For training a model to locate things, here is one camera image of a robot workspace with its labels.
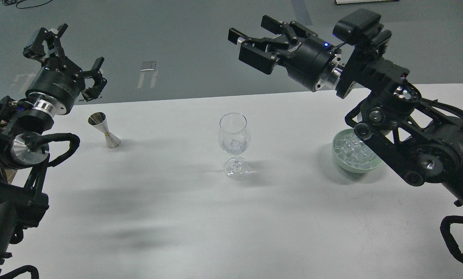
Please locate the clear ice cube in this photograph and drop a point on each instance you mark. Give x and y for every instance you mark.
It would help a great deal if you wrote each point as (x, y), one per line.
(237, 147)

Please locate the steel double jigger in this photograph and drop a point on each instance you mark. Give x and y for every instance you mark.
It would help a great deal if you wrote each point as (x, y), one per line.
(98, 121)

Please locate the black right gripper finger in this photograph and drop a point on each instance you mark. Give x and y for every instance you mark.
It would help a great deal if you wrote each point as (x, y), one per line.
(293, 31)
(265, 53)

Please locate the clear wine glass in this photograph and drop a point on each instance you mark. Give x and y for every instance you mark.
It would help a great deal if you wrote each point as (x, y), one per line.
(234, 138)

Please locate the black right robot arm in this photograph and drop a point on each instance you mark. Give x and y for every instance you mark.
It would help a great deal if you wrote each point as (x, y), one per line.
(421, 140)

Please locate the clear ice cubes pile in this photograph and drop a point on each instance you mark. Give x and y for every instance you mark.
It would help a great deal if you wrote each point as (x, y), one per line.
(351, 151)

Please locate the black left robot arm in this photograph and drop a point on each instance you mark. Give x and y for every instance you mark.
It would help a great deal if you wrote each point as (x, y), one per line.
(26, 151)

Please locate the green bowl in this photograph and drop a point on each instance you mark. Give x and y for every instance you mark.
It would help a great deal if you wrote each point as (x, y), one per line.
(351, 161)

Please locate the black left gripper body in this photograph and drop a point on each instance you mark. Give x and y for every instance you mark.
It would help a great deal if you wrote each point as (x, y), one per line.
(57, 81)

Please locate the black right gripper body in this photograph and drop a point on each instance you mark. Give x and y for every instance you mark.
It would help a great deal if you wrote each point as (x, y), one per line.
(314, 63)

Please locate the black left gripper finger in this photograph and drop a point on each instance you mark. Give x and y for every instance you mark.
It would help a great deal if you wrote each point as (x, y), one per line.
(99, 82)
(45, 47)

